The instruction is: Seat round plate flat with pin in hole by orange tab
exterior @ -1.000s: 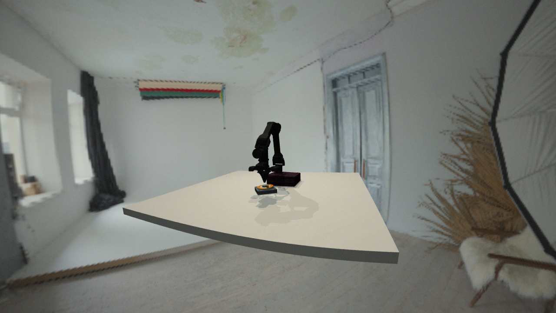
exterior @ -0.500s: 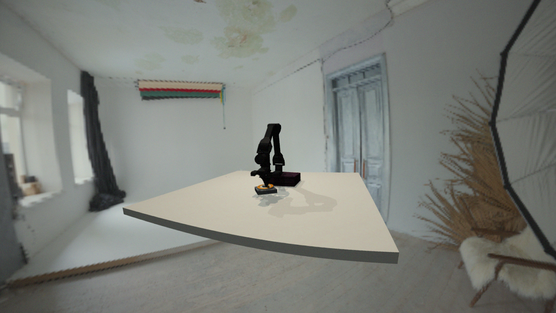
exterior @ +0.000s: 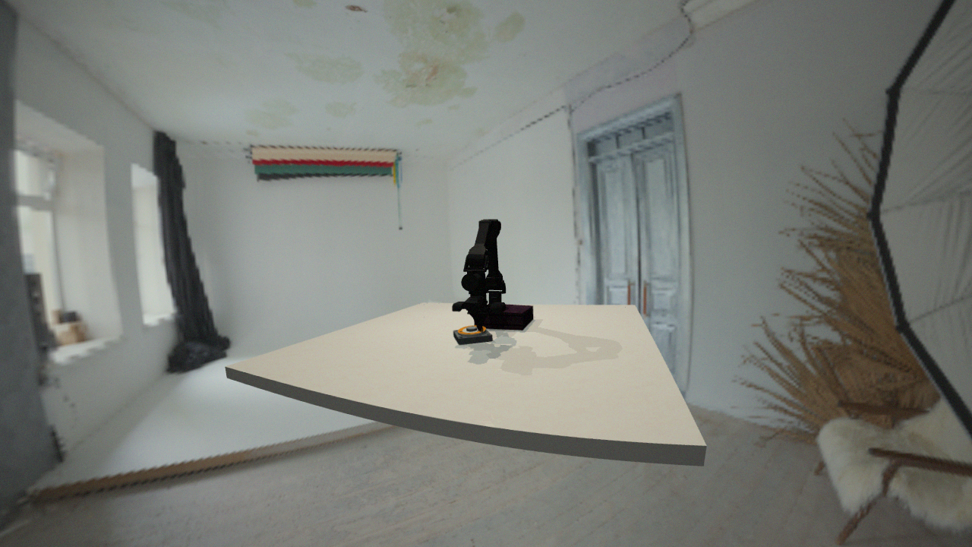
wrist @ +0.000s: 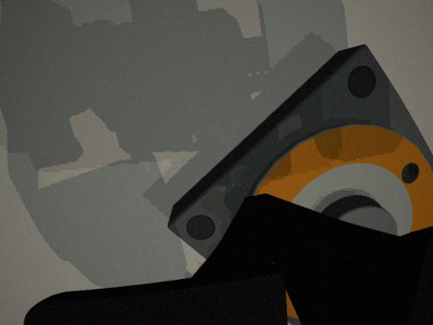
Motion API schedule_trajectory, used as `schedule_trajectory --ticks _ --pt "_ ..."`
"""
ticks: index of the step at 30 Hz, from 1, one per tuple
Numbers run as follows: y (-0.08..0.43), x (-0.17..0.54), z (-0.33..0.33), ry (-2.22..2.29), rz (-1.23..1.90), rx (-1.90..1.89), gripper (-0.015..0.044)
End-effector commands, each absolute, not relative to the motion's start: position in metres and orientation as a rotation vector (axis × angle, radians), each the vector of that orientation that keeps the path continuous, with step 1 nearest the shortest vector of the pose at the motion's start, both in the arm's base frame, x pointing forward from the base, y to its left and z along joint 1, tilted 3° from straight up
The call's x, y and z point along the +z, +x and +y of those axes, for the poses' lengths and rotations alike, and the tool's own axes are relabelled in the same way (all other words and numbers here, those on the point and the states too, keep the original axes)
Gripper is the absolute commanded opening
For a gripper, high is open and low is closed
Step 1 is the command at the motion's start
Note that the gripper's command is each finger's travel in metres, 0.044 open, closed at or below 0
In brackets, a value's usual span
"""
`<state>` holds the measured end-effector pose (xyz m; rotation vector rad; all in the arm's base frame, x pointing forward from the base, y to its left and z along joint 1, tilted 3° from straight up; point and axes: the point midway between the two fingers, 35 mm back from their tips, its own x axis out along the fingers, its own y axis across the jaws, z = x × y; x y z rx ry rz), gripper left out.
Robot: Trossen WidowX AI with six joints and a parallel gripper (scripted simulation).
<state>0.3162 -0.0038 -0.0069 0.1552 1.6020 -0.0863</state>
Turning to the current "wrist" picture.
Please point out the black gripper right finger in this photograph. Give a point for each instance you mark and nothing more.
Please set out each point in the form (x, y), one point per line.
(337, 273)

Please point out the orange round plate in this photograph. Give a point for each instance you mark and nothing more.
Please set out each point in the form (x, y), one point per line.
(354, 159)

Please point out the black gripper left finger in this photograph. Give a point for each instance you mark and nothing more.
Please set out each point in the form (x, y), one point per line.
(237, 285)

